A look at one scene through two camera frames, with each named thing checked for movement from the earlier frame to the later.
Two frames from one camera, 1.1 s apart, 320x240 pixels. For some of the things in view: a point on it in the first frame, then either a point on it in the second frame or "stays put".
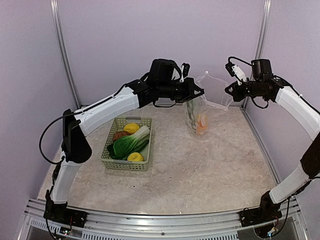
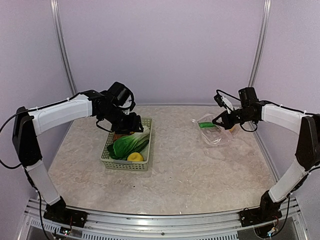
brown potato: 120,133 stays put
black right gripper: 237,93 → 228,124
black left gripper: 190,94 → 133,125
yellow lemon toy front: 135,156 stays put
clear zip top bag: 205,112 → 214,135
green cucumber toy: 190,115 → 206,124
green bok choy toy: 123,145 stays put
